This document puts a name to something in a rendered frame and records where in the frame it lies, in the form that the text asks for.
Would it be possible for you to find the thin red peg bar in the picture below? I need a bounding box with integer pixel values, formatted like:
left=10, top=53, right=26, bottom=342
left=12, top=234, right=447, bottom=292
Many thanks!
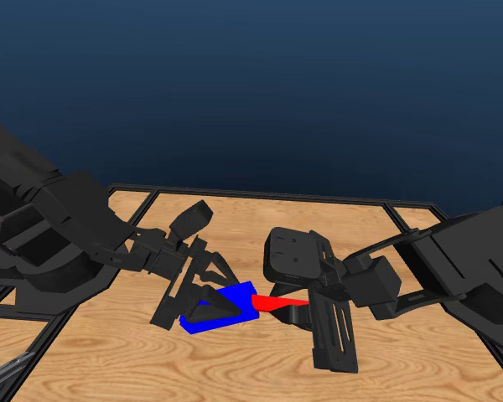
left=251, top=293, right=311, bottom=313

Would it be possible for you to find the blue hollow socket block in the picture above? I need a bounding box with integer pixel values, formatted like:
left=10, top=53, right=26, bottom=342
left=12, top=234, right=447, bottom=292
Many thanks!
left=179, top=280, right=261, bottom=335

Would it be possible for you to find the black table frame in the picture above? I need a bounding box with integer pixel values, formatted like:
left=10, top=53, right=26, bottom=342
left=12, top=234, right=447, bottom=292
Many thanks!
left=0, top=183, right=503, bottom=402

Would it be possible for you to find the silver aluminium rail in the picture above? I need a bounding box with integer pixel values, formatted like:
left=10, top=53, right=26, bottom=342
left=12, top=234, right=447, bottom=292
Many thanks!
left=0, top=350, right=37, bottom=389

